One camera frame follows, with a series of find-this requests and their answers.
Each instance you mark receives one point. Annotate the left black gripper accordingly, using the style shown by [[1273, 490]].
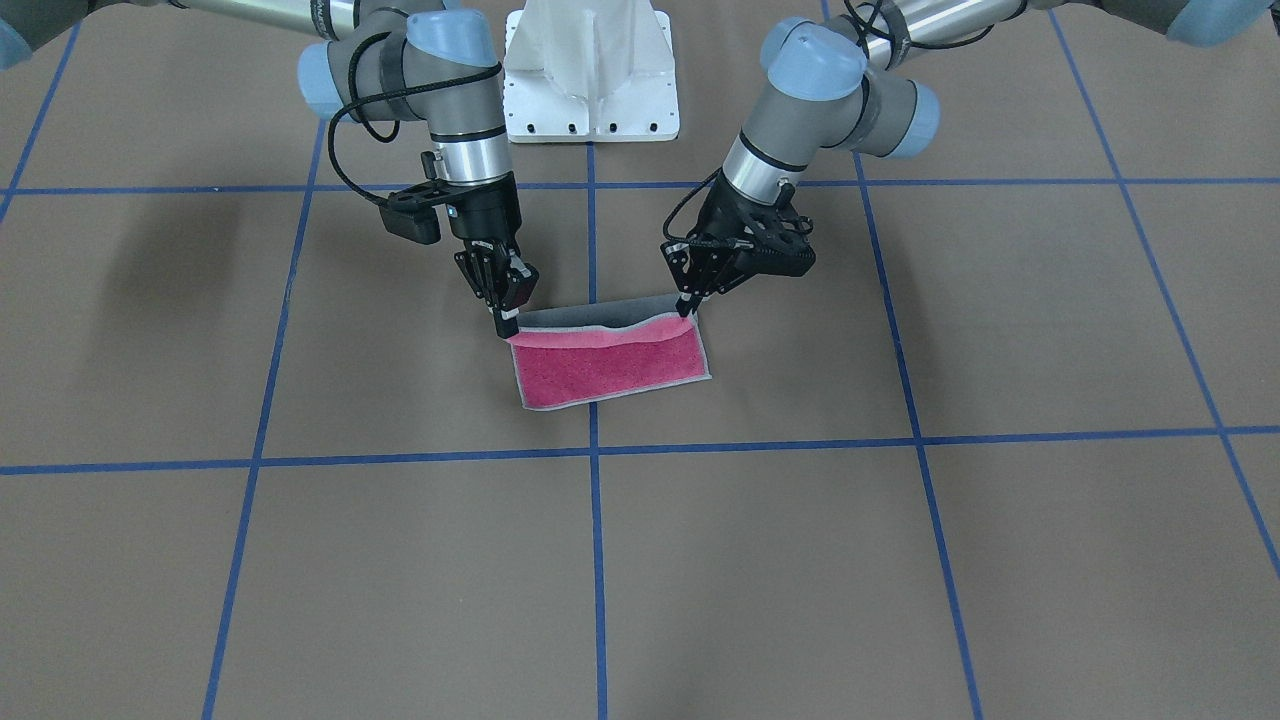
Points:
[[722, 223]]

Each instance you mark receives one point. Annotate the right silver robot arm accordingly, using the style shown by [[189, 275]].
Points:
[[380, 64]]

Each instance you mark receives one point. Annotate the pink towel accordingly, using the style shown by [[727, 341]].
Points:
[[571, 356]]

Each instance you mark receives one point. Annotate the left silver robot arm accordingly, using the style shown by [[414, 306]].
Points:
[[829, 85]]

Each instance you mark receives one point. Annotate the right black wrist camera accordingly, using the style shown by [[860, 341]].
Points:
[[411, 213]]

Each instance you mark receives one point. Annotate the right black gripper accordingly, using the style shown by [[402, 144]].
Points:
[[486, 214]]

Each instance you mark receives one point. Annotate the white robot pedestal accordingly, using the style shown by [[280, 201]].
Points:
[[590, 72]]

